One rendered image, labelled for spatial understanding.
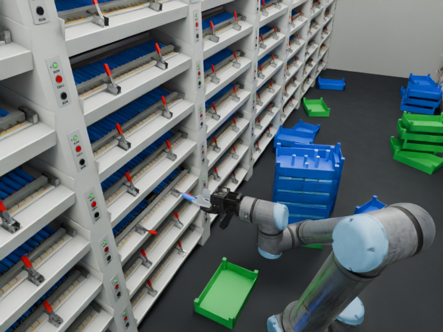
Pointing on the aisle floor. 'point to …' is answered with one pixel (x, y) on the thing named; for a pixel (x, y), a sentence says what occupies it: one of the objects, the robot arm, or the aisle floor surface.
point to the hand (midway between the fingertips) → (196, 201)
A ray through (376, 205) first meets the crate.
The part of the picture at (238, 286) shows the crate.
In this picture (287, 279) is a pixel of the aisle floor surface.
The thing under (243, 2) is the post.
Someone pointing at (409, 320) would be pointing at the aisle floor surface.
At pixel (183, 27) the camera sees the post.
